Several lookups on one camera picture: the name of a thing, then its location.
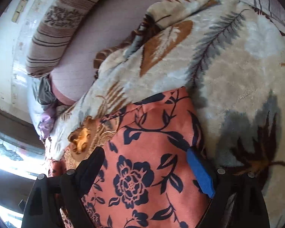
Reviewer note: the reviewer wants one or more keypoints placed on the pale pink bed sheet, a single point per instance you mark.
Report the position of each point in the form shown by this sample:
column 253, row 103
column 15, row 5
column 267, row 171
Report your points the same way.
column 107, row 24

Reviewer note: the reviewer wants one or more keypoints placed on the light blue grey cloth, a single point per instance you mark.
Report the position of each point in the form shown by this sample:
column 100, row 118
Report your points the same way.
column 41, row 99

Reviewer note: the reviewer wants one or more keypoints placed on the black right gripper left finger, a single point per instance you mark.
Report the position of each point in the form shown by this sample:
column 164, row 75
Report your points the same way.
column 49, row 194

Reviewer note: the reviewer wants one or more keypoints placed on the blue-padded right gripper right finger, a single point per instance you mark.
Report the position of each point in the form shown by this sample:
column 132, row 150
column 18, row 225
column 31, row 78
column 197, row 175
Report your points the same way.
column 249, row 208

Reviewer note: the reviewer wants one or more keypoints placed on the orange floral garment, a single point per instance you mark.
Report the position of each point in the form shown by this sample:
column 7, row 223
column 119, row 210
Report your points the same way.
column 145, row 179

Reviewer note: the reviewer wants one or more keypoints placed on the striped beige bolster pillow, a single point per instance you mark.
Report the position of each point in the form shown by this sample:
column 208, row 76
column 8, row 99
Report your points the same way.
column 54, row 33

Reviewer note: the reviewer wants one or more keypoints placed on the lilac floral cloth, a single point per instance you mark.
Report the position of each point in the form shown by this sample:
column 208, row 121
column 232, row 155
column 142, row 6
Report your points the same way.
column 45, row 123

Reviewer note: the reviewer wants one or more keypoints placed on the cream leaf-pattern plush blanket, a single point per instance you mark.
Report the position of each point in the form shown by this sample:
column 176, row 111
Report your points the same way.
column 231, row 58

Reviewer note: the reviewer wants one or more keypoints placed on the window with patterned glass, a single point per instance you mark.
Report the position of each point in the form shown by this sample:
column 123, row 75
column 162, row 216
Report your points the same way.
column 20, row 161

